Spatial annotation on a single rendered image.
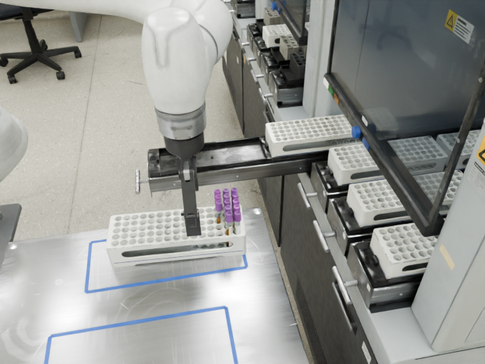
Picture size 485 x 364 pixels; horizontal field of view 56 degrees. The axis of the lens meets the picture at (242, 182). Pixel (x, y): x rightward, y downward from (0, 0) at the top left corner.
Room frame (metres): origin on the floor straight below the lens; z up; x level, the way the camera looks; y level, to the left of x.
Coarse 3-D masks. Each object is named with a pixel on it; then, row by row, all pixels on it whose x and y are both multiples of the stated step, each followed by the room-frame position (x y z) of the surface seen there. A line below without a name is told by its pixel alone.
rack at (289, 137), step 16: (272, 128) 1.09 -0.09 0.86; (288, 128) 1.10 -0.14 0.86; (304, 128) 1.09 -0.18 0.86; (320, 128) 1.09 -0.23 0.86; (336, 128) 1.08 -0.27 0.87; (272, 144) 1.02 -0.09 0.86; (288, 144) 1.02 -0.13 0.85; (304, 144) 1.08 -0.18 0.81; (320, 144) 1.08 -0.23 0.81; (336, 144) 1.05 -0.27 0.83; (352, 144) 1.05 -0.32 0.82
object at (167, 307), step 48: (48, 240) 0.71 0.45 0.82; (96, 240) 0.71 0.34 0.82; (0, 288) 0.58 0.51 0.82; (48, 288) 0.58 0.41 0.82; (96, 288) 0.57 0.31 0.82; (144, 288) 0.57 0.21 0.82; (192, 288) 0.57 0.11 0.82; (240, 288) 0.57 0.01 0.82; (0, 336) 0.47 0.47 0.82; (48, 336) 0.47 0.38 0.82; (96, 336) 0.46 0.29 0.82; (144, 336) 0.46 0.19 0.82; (192, 336) 0.46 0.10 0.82; (240, 336) 0.46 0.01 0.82; (288, 336) 0.46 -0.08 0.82
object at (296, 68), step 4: (292, 56) 1.51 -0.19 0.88; (296, 56) 1.51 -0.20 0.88; (292, 60) 1.51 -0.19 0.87; (296, 60) 1.49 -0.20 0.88; (300, 60) 1.48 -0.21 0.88; (292, 64) 1.51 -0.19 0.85; (296, 64) 1.47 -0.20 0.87; (300, 64) 1.46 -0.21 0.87; (292, 68) 1.51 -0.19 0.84; (296, 68) 1.46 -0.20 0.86; (300, 68) 1.44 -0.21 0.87; (292, 72) 1.50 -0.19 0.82; (296, 72) 1.46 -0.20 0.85; (300, 72) 1.44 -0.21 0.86; (296, 76) 1.46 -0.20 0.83; (300, 76) 1.44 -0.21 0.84
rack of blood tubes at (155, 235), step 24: (120, 216) 0.73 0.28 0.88; (144, 216) 0.73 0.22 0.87; (168, 216) 0.73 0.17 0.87; (120, 240) 0.65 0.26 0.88; (144, 240) 0.66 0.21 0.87; (168, 240) 0.66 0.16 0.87; (192, 240) 0.65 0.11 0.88; (216, 240) 0.65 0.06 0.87; (240, 240) 0.66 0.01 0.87; (120, 264) 0.63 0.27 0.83
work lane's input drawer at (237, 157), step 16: (208, 144) 1.09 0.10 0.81; (224, 144) 1.09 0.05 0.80; (240, 144) 1.10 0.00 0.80; (256, 144) 1.09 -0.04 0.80; (160, 160) 1.03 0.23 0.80; (208, 160) 1.02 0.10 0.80; (224, 160) 1.02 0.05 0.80; (240, 160) 1.02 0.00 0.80; (256, 160) 1.00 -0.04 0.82; (272, 160) 1.01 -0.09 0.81; (288, 160) 1.01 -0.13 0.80; (304, 160) 1.01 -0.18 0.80; (320, 160) 1.02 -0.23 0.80; (160, 176) 0.95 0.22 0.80; (176, 176) 0.95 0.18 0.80; (208, 176) 0.97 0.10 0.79; (224, 176) 0.98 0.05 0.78; (240, 176) 0.98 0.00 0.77; (256, 176) 0.99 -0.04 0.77; (272, 176) 1.00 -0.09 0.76
